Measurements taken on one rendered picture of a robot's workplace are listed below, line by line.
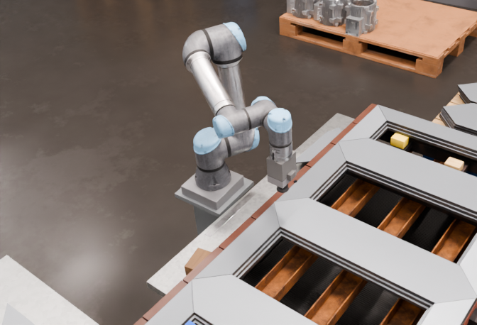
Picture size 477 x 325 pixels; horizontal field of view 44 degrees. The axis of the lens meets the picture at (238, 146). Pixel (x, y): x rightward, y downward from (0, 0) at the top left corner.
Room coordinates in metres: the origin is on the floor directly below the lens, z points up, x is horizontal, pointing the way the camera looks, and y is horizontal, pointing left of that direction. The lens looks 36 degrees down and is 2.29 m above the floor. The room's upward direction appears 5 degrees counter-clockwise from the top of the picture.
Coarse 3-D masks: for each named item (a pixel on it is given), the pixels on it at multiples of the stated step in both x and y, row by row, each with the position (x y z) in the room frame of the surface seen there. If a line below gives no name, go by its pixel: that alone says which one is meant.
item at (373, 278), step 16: (384, 128) 2.02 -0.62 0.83; (400, 128) 2.00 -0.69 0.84; (432, 144) 1.90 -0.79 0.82; (448, 144) 1.87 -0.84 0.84; (336, 176) 1.74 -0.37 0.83; (368, 176) 1.72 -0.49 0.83; (384, 176) 1.69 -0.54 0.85; (320, 192) 1.65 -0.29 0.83; (416, 192) 1.60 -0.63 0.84; (448, 208) 1.51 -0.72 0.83; (464, 208) 1.49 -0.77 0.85; (272, 240) 1.42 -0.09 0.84; (288, 240) 1.43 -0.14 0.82; (304, 240) 1.40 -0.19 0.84; (256, 256) 1.36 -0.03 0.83; (320, 256) 1.34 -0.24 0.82; (336, 256) 1.32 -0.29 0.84; (464, 256) 1.28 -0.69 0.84; (240, 272) 1.29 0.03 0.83; (352, 272) 1.26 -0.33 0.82; (368, 272) 1.24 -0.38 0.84; (384, 288) 1.19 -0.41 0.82; (400, 288) 1.17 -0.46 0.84; (416, 304) 1.12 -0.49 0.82; (432, 304) 1.10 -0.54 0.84; (192, 320) 1.12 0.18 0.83; (464, 320) 1.04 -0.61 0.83
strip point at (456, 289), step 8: (456, 272) 1.20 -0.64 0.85; (456, 280) 1.17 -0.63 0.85; (464, 280) 1.17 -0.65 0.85; (448, 288) 1.14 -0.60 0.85; (456, 288) 1.14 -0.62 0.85; (464, 288) 1.14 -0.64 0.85; (472, 288) 1.14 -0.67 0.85; (440, 296) 1.12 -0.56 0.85; (448, 296) 1.12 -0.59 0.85; (456, 296) 1.11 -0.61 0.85; (464, 296) 1.11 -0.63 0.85; (472, 296) 1.11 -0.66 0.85
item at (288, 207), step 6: (306, 198) 1.60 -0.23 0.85; (282, 204) 1.58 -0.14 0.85; (288, 204) 1.58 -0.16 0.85; (294, 204) 1.57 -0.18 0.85; (300, 204) 1.57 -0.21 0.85; (276, 210) 1.55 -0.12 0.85; (282, 210) 1.55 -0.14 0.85; (288, 210) 1.55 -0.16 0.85; (294, 210) 1.54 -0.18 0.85; (282, 216) 1.52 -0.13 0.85; (288, 216) 1.51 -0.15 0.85; (282, 222) 1.49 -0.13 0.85
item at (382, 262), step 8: (384, 240) 1.36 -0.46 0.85; (392, 240) 1.36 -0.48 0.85; (400, 240) 1.36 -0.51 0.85; (384, 248) 1.33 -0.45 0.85; (392, 248) 1.32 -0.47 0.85; (400, 248) 1.32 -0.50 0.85; (376, 256) 1.30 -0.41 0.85; (384, 256) 1.29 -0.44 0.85; (392, 256) 1.29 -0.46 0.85; (400, 256) 1.29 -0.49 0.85; (368, 264) 1.27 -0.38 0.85; (376, 264) 1.26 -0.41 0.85; (384, 264) 1.26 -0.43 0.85; (392, 264) 1.26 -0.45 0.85; (376, 272) 1.23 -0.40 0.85; (384, 272) 1.23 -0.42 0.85
